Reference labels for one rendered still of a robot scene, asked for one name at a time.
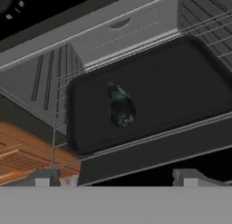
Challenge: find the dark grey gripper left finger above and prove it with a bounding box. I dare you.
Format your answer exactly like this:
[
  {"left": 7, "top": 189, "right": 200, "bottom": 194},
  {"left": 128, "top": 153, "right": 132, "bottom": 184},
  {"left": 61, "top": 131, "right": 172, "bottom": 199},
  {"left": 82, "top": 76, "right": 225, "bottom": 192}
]
[{"left": 8, "top": 168, "right": 62, "bottom": 188}]

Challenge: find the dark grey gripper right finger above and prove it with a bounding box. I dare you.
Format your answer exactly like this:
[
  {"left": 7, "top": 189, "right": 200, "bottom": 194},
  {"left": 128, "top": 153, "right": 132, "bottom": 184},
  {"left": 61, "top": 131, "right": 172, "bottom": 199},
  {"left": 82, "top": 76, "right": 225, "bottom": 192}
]
[{"left": 172, "top": 169, "right": 232, "bottom": 188}]

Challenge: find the black oven tray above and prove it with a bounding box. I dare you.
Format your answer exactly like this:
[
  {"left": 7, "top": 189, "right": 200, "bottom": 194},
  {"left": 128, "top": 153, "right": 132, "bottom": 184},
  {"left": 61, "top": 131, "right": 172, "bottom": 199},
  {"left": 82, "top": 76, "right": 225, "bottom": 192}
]
[{"left": 65, "top": 35, "right": 232, "bottom": 156}]

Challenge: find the dark purple eggplant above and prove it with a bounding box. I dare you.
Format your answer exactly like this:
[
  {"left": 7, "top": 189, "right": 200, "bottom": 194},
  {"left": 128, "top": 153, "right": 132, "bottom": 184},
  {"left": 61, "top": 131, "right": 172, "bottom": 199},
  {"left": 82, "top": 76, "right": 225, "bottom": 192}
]
[{"left": 102, "top": 79, "right": 137, "bottom": 129}]

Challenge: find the grey oven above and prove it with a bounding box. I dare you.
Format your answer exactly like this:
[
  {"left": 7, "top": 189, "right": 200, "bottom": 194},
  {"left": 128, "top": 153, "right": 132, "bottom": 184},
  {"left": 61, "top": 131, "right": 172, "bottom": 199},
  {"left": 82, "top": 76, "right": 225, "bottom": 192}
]
[{"left": 0, "top": 0, "right": 232, "bottom": 187}]

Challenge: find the black oven knob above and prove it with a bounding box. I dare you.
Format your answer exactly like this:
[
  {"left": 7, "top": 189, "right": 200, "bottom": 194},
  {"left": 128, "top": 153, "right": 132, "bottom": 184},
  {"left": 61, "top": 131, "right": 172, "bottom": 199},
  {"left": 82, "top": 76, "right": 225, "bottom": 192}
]
[{"left": 0, "top": 0, "right": 15, "bottom": 14}]

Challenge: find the brown wooden cupboard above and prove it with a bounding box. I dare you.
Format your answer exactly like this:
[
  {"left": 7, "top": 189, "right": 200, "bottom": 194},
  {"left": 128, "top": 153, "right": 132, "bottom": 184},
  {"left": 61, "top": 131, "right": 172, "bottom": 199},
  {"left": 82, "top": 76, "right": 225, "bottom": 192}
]
[{"left": 0, "top": 120, "right": 82, "bottom": 187}]

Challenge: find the grey wire oven rack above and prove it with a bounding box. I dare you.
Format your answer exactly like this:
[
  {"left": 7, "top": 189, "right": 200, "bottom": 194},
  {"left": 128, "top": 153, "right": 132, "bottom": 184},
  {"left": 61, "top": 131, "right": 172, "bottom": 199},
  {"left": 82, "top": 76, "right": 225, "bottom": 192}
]
[{"left": 50, "top": 10, "right": 232, "bottom": 186}]

